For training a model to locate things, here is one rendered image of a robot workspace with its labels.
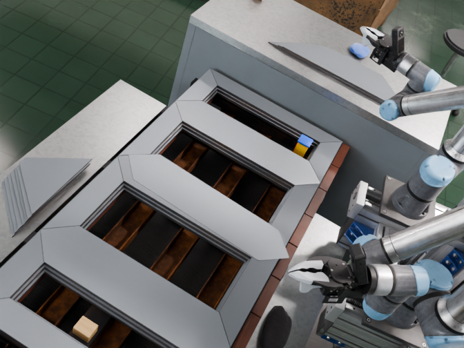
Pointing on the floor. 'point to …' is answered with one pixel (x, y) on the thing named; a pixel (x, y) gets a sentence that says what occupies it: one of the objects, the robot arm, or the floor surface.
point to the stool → (452, 36)
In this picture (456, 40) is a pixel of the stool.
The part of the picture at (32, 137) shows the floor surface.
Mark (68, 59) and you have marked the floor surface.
